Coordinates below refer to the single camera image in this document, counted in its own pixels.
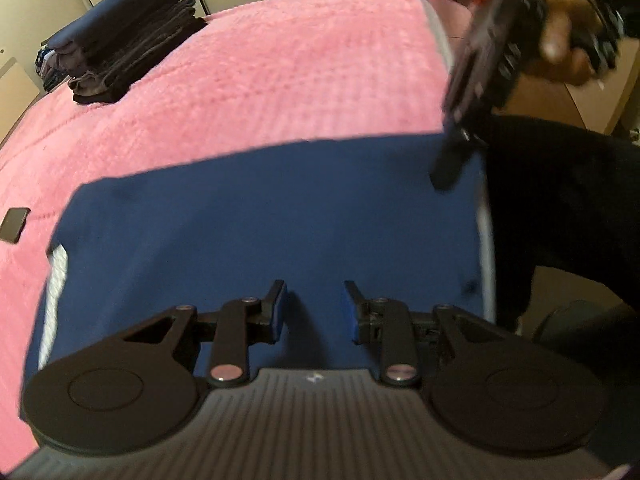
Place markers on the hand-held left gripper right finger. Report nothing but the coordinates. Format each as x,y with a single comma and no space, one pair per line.
349,312

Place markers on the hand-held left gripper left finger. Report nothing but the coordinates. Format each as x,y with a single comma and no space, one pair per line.
279,310

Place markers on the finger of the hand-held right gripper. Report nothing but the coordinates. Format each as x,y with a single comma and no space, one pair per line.
452,160

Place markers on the navy blue grey-lined garment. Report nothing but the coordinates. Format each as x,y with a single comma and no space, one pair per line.
260,230

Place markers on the stack of folded dark clothes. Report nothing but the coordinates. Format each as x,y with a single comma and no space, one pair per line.
130,45

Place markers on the pile of colourful clothes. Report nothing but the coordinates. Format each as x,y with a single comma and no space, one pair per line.
46,65

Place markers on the person's right hand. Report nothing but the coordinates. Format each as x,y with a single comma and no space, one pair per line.
562,45

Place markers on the person's black pants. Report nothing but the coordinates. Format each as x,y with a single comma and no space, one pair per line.
560,200

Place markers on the pink fluffy blanket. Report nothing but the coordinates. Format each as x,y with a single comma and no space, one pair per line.
240,85

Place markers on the small black flat object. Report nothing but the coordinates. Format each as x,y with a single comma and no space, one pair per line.
14,225

